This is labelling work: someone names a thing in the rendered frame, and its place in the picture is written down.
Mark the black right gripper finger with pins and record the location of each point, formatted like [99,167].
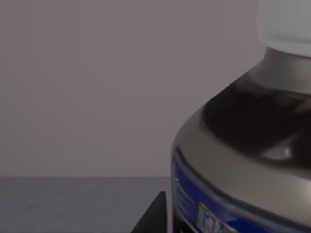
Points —
[155,216]

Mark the blue label white cap bottle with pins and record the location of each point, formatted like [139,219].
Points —
[243,150]

